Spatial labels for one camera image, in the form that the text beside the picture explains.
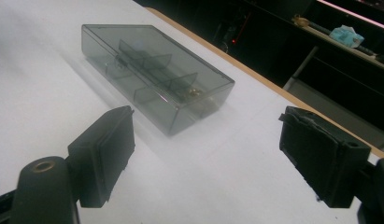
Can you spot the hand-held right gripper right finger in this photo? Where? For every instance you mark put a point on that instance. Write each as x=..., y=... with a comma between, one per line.
x=323, y=158

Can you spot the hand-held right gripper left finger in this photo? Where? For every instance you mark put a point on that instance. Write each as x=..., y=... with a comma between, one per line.
x=102, y=155

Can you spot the clear grey compartment box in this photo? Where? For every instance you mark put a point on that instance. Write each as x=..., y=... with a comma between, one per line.
x=143, y=71

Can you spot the white-legged desk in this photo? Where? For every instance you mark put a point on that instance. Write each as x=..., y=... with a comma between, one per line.
x=305, y=63

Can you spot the white table cover sheet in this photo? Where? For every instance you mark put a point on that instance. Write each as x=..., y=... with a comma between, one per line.
x=211, y=174

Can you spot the crumpled blue cloth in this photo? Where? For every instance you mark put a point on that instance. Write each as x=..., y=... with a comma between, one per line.
x=347, y=35

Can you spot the small golden object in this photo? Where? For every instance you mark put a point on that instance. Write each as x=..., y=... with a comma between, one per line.
x=300, y=20

